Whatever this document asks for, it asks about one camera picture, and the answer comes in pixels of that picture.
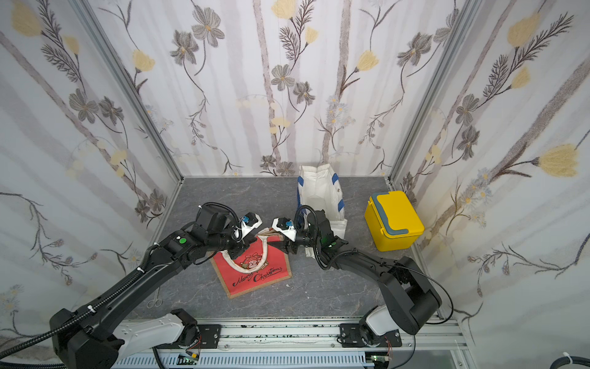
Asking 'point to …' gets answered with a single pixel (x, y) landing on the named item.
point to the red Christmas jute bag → (260, 264)
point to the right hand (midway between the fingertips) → (274, 231)
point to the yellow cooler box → (393, 221)
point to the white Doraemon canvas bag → (320, 187)
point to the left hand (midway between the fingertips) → (256, 236)
